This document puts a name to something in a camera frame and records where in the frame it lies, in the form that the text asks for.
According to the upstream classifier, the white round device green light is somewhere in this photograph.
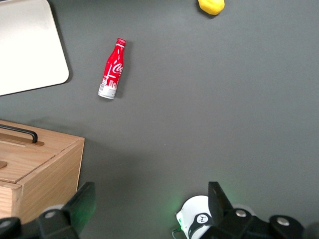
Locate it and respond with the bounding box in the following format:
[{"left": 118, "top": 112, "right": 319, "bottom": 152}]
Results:
[{"left": 175, "top": 195, "right": 215, "bottom": 239}]

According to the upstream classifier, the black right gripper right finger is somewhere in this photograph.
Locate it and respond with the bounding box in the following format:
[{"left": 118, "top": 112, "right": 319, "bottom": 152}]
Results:
[{"left": 196, "top": 181, "right": 307, "bottom": 239}]

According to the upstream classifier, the red coca-cola aluminium bottle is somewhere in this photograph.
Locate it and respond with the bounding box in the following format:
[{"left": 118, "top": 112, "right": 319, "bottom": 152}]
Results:
[{"left": 97, "top": 37, "right": 127, "bottom": 100}]

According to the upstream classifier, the wooden box lid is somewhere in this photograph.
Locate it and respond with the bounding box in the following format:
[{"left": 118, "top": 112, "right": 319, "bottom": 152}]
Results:
[{"left": 0, "top": 119, "right": 85, "bottom": 184}]

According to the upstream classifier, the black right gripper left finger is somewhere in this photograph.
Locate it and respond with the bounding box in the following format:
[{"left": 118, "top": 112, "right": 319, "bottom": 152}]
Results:
[{"left": 0, "top": 181, "right": 97, "bottom": 239}]

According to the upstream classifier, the yellow lemon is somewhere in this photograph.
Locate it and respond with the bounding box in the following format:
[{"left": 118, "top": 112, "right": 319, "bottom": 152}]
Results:
[{"left": 197, "top": 0, "right": 225, "bottom": 15}]

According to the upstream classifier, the black metal lid handle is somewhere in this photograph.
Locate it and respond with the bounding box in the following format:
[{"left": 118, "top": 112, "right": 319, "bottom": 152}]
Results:
[{"left": 0, "top": 124, "right": 39, "bottom": 144}]

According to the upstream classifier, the light wooden box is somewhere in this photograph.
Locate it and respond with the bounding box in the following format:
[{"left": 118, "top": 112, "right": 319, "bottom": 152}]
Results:
[{"left": 0, "top": 119, "right": 86, "bottom": 225}]

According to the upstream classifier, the cream rectangular tray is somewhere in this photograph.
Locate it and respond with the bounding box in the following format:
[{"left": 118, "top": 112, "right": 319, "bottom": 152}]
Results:
[{"left": 0, "top": 0, "right": 70, "bottom": 97}]

